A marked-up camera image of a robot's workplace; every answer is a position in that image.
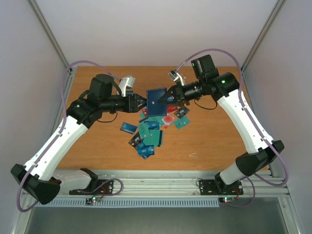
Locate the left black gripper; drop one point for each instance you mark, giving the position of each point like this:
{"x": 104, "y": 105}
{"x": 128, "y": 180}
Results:
{"x": 132, "y": 106}

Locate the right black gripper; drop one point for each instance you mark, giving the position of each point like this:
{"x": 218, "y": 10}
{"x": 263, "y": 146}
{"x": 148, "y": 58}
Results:
{"x": 179, "y": 92}

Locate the navy blue card holder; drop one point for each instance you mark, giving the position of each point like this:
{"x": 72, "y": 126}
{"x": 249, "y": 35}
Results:
{"x": 154, "y": 108}

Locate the blue card bottom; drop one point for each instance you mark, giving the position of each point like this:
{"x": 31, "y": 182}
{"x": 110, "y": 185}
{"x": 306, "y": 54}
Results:
{"x": 146, "y": 151}

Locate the blue card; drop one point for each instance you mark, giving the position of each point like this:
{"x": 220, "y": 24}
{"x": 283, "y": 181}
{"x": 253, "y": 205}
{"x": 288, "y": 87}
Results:
{"x": 128, "y": 128}
{"x": 146, "y": 151}
{"x": 152, "y": 125}

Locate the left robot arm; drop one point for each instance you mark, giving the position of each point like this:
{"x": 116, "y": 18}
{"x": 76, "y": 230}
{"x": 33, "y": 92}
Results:
{"x": 37, "y": 176}

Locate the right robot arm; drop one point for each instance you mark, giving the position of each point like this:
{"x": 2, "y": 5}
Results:
{"x": 261, "y": 148}

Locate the red VIP card left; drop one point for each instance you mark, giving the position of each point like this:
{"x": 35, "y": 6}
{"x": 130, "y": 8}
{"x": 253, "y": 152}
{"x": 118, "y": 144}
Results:
{"x": 144, "y": 111}

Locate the red vip card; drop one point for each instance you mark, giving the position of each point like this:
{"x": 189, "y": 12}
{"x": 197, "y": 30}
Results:
{"x": 144, "y": 111}
{"x": 171, "y": 108}

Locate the red VIP card right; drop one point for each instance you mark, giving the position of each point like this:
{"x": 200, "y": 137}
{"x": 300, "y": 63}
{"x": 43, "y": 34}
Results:
{"x": 171, "y": 108}

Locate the black card right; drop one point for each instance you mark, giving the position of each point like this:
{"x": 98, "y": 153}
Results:
{"x": 181, "y": 112}

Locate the black card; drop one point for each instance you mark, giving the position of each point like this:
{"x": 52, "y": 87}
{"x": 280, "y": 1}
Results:
{"x": 135, "y": 140}
{"x": 181, "y": 112}

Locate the white red card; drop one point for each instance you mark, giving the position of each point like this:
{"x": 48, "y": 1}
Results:
{"x": 167, "y": 120}

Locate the green card right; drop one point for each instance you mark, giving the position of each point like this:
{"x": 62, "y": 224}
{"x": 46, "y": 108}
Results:
{"x": 180, "y": 123}

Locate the blue card centre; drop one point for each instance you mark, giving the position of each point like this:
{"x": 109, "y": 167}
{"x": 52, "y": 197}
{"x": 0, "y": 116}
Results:
{"x": 152, "y": 125}

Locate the green card centre left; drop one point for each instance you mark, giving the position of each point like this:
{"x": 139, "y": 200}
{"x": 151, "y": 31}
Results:
{"x": 144, "y": 131}

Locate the blue card left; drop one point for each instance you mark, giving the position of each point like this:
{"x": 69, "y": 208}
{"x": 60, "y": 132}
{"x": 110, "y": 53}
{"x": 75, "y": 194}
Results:
{"x": 128, "y": 128}

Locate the black card lower left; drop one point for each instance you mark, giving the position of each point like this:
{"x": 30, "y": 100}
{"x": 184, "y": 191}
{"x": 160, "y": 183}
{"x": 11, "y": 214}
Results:
{"x": 135, "y": 140}

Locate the green card with stripe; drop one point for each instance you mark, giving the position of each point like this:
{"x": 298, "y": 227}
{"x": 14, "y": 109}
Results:
{"x": 155, "y": 138}

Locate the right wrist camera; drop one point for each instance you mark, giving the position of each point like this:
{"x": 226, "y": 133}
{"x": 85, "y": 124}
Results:
{"x": 176, "y": 77}

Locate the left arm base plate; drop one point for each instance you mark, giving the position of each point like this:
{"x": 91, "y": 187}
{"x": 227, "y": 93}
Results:
{"x": 103, "y": 186}

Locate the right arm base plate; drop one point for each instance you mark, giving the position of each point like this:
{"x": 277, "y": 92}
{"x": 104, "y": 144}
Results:
{"x": 208, "y": 187}

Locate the grey slotted cable duct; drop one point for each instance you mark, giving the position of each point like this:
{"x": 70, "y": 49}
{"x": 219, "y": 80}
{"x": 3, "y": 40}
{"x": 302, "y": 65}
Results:
{"x": 131, "y": 202}

